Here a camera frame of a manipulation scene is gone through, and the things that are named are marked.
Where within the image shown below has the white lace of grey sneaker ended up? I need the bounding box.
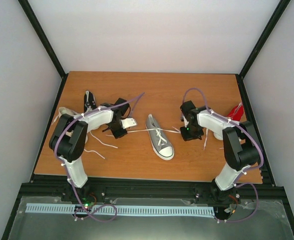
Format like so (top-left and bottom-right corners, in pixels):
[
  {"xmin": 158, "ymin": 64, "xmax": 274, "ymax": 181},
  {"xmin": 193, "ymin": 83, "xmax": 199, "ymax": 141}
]
[{"xmin": 105, "ymin": 126, "xmax": 185, "ymax": 147}]

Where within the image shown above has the grey low-top sneaker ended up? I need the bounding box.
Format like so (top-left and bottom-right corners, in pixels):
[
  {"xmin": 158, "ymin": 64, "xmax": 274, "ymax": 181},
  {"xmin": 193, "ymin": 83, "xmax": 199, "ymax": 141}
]
[{"xmin": 145, "ymin": 114, "xmax": 174, "ymax": 161}]

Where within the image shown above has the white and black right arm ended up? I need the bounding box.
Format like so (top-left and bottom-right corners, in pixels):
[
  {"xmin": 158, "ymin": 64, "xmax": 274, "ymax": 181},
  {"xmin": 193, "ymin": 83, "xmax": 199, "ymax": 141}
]
[{"xmin": 180, "ymin": 100, "xmax": 263, "ymax": 203}]

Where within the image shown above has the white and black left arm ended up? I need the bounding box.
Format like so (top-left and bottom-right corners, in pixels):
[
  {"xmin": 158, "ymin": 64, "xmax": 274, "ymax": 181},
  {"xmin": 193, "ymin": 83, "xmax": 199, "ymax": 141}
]
[{"xmin": 49, "ymin": 98, "xmax": 137, "ymax": 202}]

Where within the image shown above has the white lace of red sneaker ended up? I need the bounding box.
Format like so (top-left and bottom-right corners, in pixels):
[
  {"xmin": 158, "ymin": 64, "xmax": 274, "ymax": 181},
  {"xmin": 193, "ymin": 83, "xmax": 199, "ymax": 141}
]
[{"xmin": 203, "ymin": 128, "xmax": 223, "ymax": 150}]

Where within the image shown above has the black high-top sneaker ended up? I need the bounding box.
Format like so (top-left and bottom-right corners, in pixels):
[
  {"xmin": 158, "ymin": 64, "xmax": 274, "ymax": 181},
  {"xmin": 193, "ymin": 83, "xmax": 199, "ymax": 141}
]
[{"xmin": 84, "ymin": 90, "xmax": 97, "ymax": 113}]

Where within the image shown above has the white lace of black sneaker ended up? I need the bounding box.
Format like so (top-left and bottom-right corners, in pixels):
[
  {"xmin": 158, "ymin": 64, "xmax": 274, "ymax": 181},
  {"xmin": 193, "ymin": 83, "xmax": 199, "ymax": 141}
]
[{"xmin": 84, "ymin": 90, "xmax": 91, "ymax": 112}]

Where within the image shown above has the red high-top sneaker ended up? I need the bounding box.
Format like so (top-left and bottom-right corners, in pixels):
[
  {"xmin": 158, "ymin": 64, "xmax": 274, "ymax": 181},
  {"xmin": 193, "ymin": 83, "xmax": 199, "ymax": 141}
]
[{"xmin": 226, "ymin": 102, "xmax": 244, "ymax": 122}]

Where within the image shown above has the white high-top sneaker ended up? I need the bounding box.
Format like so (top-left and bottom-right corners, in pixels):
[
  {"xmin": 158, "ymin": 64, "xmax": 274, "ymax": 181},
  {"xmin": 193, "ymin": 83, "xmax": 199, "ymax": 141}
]
[{"xmin": 57, "ymin": 107, "xmax": 88, "ymax": 144}]

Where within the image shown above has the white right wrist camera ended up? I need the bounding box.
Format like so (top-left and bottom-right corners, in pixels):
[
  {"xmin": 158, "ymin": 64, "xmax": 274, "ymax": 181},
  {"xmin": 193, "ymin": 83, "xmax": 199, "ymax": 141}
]
[{"xmin": 181, "ymin": 116, "xmax": 189, "ymax": 128}]

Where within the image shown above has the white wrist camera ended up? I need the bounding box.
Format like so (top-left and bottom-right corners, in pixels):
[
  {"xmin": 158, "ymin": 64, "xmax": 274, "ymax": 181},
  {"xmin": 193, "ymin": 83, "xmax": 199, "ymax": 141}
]
[
  {"xmin": 121, "ymin": 117, "xmax": 137, "ymax": 129},
  {"xmin": 181, "ymin": 116, "xmax": 189, "ymax": 128}
]

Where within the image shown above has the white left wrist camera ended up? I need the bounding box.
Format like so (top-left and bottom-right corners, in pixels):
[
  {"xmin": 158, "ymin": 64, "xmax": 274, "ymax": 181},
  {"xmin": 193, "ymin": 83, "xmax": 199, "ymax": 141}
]
[{"xmin": 121, "ymin": 117, "xmax": 137, "ymax": 129}]

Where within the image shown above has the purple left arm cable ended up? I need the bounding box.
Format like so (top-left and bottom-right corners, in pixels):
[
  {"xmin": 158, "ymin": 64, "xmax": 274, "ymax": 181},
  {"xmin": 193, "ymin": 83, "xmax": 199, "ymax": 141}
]
[{"xmin": 54, "ymin": 91, "xmax": 145, "ymax": 223}]

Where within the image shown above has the light blue slotted cable duct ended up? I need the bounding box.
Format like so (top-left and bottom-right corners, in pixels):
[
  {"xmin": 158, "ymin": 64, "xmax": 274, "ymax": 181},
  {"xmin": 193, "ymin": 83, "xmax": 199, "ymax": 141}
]
[{"xmin": 25, "ymin": 203, "xmax": 215, "ymax": 218}]

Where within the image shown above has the black aluminium frame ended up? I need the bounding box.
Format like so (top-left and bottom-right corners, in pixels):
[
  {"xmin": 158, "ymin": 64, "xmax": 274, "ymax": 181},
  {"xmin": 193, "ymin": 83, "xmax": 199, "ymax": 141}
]
[{"xmin": 2, "ymin": 0, "xmax": 294, "ymax": 240}]

